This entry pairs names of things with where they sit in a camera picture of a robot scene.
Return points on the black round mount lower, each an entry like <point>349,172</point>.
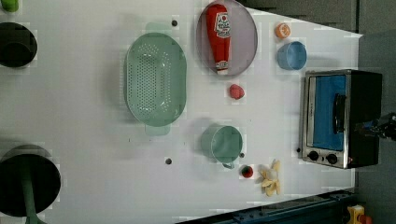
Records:
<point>29,179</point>

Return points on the green cup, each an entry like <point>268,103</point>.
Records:
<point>222,144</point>

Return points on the orange slice toy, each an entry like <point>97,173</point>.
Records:
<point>282,30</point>

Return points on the black steel toaster oven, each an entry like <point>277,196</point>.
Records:
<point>339,105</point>

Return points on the yellow red emergency button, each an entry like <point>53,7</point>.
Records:
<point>357,215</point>

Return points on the green object top corner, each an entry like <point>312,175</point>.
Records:
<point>10,5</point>

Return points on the red toy strawberry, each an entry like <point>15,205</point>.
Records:
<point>247,172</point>

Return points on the grey round plate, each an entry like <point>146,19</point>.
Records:
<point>244,38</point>

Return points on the blue metal table frame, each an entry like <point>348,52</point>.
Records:
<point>326,208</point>

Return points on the pink toy fruit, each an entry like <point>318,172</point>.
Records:
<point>236,92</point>

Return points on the red ketchup bottle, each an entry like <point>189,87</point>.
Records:
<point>218,28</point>

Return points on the black round mount upper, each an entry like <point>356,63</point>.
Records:
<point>18,45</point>

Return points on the black round mount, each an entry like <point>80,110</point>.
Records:
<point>18,45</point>
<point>29,179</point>

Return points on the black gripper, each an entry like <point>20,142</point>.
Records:
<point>384,127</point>

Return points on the green plastic colander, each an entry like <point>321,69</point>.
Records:
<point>155,79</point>

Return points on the blue cup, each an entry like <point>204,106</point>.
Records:
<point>292,56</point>

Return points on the peeled toy banana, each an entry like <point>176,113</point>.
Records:
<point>270,179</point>

